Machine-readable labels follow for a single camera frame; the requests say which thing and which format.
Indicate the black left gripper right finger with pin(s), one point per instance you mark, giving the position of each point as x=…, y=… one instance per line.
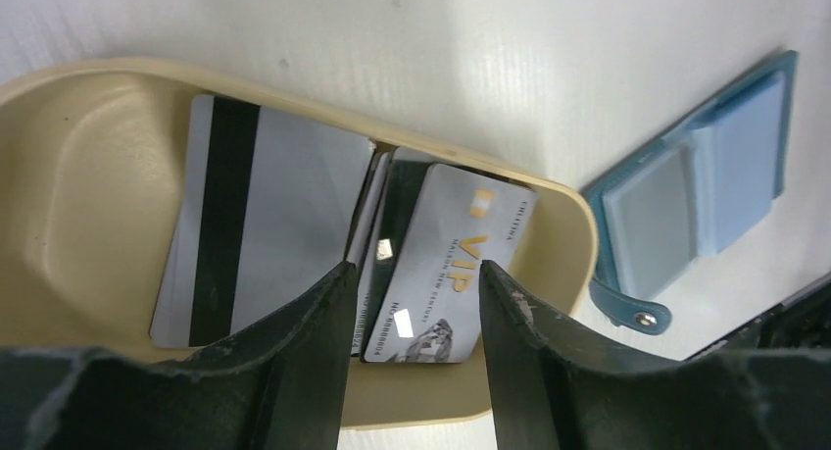
x=557, y=384

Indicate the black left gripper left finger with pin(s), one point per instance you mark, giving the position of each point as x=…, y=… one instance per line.
x=276, y=384

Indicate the beige oval card tray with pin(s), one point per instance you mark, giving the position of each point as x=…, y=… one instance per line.
x=91, y=157

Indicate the silver VIP credit card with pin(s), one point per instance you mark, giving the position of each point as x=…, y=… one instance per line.
x=430, y=313

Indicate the silver magnetic stripe card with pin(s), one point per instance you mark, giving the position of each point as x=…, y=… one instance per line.
x=267, y=209

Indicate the black card under VIP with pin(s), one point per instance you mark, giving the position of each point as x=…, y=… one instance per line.
x=400, y=192

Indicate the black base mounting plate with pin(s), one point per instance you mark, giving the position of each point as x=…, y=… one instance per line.
x=800, y=321

